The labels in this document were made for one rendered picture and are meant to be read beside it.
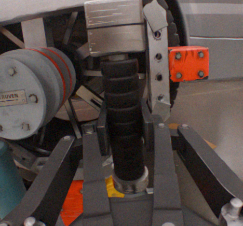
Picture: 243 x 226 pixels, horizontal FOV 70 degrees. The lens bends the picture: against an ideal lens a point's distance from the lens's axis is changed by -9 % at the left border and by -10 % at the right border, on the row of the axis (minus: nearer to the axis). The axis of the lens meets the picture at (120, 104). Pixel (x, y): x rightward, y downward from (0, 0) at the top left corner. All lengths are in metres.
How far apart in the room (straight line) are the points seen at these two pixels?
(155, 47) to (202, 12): 0.35
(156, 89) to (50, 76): 0.22
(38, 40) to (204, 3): 0.53
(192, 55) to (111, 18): 0.27
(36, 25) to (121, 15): 0.28
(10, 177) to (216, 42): 0.72
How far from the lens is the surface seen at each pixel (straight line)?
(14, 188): 0.46
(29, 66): 0.28
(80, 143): 0.16
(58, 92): 0.32
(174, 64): 0.41
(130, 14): 0.17
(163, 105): 0.42
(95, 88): 0.78
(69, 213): 0.62
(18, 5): 0.23
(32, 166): 0.56
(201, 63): 0.43
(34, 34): 0.43
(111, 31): 0.17
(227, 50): 0.75
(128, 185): 0.22
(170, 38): 0.49
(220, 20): 0.73
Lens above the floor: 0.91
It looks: 19 degrees down
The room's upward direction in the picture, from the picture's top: 6 degrees counter-clockwise
